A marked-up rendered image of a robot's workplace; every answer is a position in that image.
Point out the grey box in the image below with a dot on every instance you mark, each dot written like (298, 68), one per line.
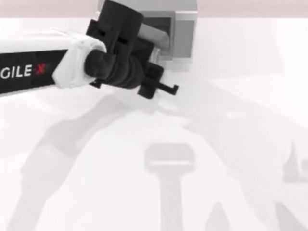
(185, 36)

